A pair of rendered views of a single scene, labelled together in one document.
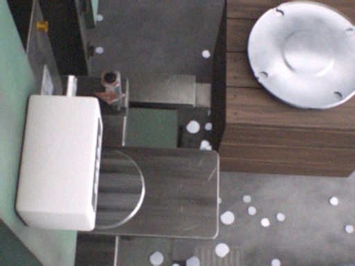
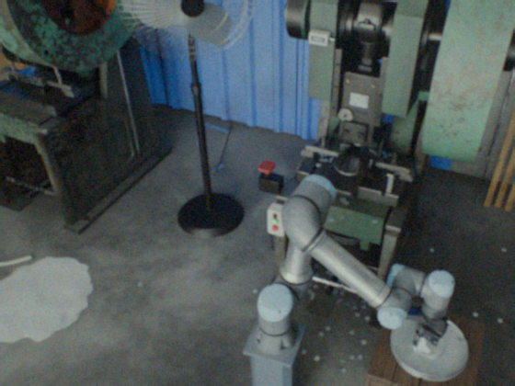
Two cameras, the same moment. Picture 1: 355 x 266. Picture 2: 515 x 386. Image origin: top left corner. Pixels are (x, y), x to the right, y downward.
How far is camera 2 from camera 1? 1.87 m
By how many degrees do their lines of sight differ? 58
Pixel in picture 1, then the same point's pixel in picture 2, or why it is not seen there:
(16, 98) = (327, 24)
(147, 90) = (396, 213)
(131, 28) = (491, 334)
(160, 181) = (346, 178)
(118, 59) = not seen: hidden behind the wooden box
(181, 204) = (336, 181)
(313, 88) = (404, 337)
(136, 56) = not seen: hidden behind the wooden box
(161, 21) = (496, 352)
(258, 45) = not seen: hidden behind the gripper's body
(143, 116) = (384, 209)
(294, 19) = (454, 346)
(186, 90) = (393, 224)
